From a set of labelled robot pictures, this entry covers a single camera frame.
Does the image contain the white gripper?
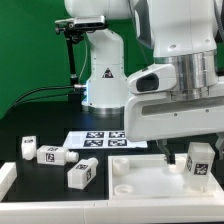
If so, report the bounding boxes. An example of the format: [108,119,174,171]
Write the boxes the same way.
[124,76,224,164]

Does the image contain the white square table top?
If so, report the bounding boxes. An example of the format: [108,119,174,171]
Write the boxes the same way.
[108,154,224,200]

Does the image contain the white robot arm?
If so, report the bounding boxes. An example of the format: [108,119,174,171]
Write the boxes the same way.
[64,0,224,159]

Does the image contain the marker sheet on table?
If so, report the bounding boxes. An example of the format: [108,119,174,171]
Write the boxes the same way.
[63,130,147,149]

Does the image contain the white U-shaped obstacle fence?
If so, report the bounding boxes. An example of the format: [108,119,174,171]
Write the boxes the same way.
[0,156,224,224]

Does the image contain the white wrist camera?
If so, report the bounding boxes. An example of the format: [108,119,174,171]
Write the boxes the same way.
[128,64,177,95]

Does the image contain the camera on black stand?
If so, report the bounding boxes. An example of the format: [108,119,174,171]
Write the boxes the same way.
[55,16,108,95]

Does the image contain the black cables on table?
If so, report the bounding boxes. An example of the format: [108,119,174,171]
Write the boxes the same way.
[6,84,88,116]

